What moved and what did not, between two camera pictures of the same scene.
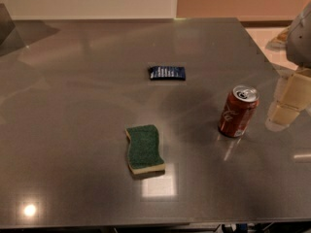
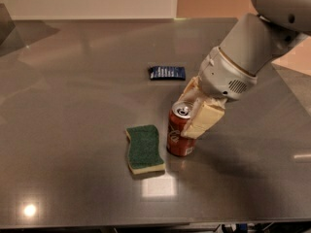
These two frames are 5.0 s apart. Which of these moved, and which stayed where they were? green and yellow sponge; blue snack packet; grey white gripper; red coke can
Moved: red coke can; grey white gripper
Stayed: blue snack packet; green and yellow sponge
